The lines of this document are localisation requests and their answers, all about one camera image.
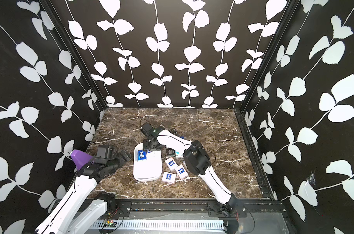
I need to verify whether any white pink tissue pack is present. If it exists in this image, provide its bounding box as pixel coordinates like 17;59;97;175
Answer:
175;165;188;179

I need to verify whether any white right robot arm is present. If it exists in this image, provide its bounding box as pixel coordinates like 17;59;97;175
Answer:
140;122;237;217

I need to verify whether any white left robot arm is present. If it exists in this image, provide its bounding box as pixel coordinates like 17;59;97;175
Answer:
34;145;132;234

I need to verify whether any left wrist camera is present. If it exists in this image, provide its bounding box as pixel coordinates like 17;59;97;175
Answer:
96;145;117;159

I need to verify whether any pink Tempo tissue pack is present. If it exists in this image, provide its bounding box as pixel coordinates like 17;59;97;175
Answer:
165;157;178;172

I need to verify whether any teal cartoon tissue pack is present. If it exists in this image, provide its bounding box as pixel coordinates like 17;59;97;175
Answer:
175;151;183;159

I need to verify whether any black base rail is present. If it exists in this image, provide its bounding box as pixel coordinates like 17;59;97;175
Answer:
110;199;288;218

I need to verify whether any blue Tempo tissue pack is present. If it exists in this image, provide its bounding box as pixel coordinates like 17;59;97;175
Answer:
137;150;147;161

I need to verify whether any white storage box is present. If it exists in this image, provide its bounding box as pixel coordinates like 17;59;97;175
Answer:
133;143;163;182

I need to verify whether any purple plastic scoop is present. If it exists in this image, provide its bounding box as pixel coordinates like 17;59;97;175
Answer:
70;150;93;170

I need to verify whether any white blue tissue pack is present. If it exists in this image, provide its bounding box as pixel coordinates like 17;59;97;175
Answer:
162;172;177;184

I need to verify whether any black tissue pack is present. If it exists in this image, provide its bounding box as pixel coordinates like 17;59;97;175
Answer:
169;128;177;135
165;148;176;157

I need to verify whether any white ribbed cable duct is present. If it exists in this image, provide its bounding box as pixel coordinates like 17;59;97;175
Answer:
89;219;227;232

